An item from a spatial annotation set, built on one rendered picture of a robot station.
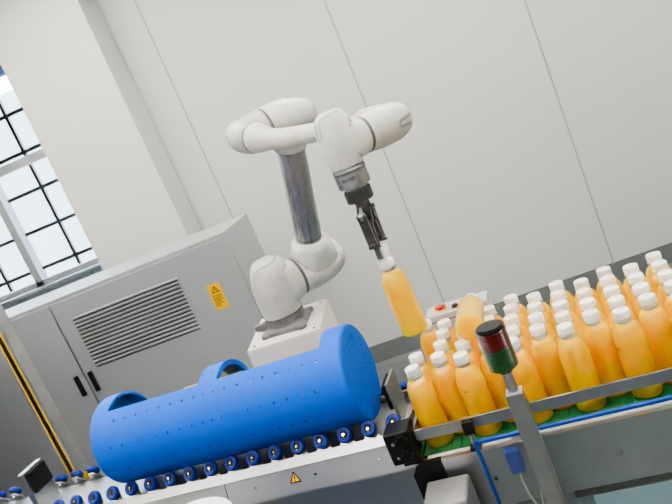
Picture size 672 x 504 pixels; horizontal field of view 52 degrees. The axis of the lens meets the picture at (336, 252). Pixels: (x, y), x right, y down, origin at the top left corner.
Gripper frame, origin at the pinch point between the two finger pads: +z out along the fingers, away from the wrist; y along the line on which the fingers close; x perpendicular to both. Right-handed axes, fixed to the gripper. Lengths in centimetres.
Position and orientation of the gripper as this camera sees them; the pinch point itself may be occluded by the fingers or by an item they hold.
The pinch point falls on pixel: (383, 256)
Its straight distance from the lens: 186.1
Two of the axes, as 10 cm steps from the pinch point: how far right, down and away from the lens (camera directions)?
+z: 3.7, 9.1, 1.9
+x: 8.9, -3.0, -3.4
